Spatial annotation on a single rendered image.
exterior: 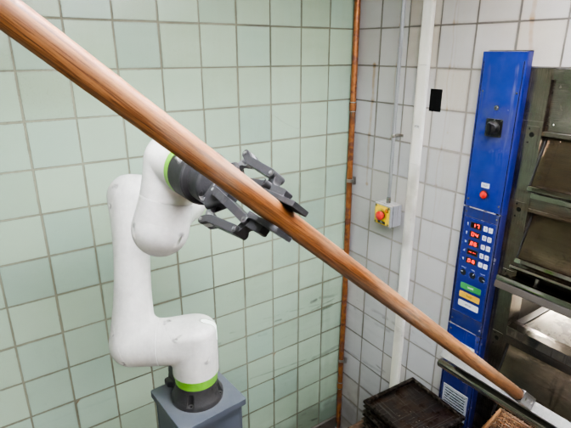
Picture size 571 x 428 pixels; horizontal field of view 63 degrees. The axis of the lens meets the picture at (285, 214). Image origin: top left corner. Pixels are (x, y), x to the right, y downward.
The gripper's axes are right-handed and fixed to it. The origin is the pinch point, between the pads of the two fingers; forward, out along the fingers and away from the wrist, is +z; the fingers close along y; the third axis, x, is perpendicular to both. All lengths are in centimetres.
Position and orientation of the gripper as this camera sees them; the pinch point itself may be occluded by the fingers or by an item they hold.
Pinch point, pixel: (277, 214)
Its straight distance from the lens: 60.2
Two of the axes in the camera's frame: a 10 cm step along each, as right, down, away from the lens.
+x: -6.2, -4.7, -6.3
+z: 5.7, 2.8, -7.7
